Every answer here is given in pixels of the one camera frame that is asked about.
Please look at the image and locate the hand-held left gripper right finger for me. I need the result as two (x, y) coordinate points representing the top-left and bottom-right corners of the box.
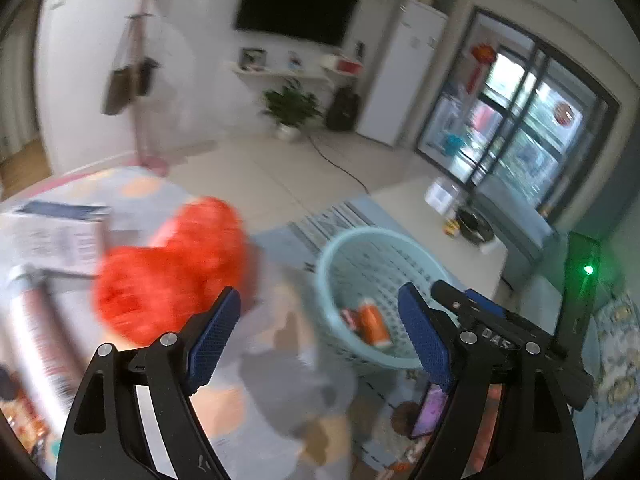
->
(397, 282), (586, 480)

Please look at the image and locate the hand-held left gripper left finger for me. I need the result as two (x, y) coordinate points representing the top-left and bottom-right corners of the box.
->
(55, 286), (242, 480)

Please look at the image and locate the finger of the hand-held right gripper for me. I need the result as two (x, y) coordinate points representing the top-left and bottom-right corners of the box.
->
(464, 288), (523, 325)
(431, 281), (566, 361)

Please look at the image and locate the red mesh bag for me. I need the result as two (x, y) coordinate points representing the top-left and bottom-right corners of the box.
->
(94, 196), (252, 347)

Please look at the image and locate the light blue plastic basket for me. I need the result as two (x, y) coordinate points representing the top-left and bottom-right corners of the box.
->
(315, 226), (463, 372)

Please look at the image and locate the orange snack packet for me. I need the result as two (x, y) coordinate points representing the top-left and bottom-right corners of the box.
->
(359, 299), (392, 348)

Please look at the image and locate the black smartphone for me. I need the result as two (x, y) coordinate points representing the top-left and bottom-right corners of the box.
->
(410, 384), (452, 442)

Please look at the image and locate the black round ashtray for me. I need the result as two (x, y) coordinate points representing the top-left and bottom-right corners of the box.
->
(457, 207), (497, 245)

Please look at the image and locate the printed sofa cover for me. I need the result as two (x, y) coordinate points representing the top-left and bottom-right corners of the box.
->
(570, 290), (640, 480)

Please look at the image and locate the white coffee table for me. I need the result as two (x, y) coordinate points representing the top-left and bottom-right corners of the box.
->
(369, 174), (510, 306)

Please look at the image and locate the clear plastic box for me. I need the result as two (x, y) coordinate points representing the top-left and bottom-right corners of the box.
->
(424, 177), (459, 214)

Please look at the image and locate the silver spray can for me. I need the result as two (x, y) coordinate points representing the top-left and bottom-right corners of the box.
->
(7, 264), (81, 413)

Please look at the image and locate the dark framed balcony door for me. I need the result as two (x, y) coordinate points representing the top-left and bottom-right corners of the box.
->
(414, 6), (622, 223)

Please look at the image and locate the white printed paper box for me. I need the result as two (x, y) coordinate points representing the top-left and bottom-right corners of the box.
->
(0, 210), (108, 278)

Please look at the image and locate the round red window sticker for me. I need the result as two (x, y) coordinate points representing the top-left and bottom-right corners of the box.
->
(552, 101), (577, 127)

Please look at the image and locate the dark blue booklet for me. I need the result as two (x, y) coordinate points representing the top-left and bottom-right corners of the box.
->
(14, 200), (112, 223)

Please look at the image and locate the black speaker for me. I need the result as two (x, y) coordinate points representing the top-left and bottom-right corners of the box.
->
(325, 86), (360, 132)

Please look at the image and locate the white refrigerator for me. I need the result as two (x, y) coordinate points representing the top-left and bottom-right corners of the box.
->
(356, 0), (449, 147)

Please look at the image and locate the red hanging decoration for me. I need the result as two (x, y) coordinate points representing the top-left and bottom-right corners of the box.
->
(469, 43), (497, 92)

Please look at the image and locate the green potted plant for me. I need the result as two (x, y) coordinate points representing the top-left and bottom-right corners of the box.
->
(262, 79), (322, 142)

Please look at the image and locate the pink coat stand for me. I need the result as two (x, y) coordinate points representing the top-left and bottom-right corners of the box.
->
(131, 0), (168, 173)

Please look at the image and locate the brown hanging bag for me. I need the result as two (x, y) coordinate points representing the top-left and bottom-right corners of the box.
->
(101, 62), (134, 116)

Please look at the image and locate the black floor cable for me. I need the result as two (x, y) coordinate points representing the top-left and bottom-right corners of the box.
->
(302, 131), (372, 195)

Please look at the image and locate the white wall shelf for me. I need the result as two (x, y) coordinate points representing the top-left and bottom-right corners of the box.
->
(224, 60), (362, 82)

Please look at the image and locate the picture frame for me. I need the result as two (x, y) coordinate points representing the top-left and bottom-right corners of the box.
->
(238, 47), (266, 71)

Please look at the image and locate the black wall television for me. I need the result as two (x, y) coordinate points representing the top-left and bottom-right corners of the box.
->
(235, 0), (362, 47)

